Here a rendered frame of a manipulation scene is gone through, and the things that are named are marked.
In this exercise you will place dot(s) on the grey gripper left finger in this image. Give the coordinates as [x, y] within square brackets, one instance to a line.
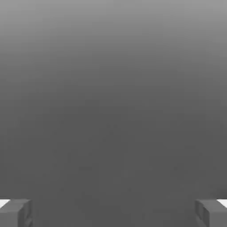
[14, 212]

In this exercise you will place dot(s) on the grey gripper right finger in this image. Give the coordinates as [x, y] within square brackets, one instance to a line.
[212, 212]

